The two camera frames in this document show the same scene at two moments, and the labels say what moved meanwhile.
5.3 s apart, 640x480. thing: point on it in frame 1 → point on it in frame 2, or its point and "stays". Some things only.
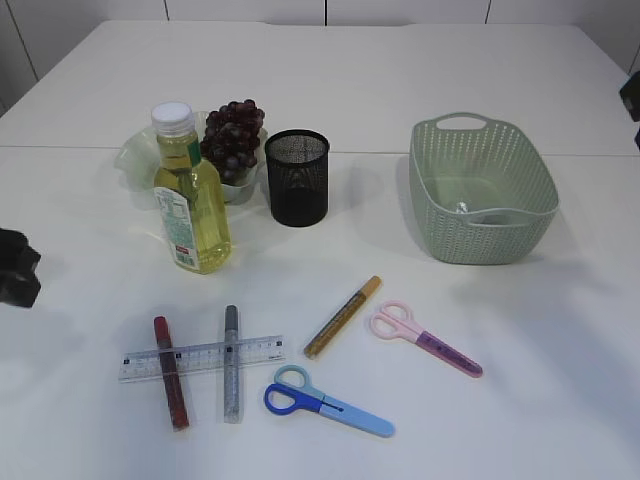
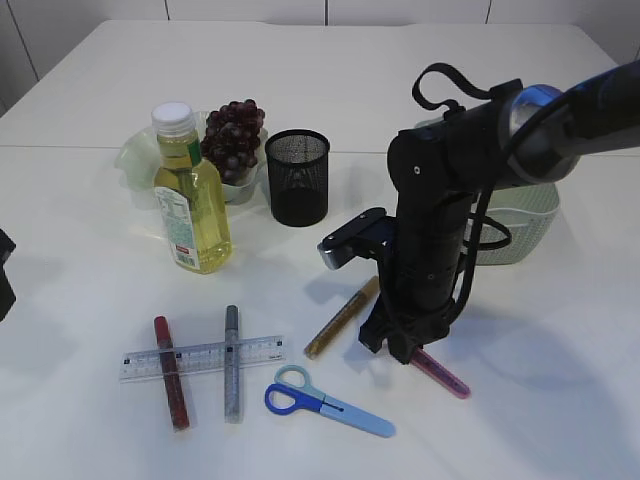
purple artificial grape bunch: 232,137 stays
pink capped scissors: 395,320 → 439,373
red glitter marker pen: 170,374 stays
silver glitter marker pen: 233,402 stays
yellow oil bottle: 190,201 stays
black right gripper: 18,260 → 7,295
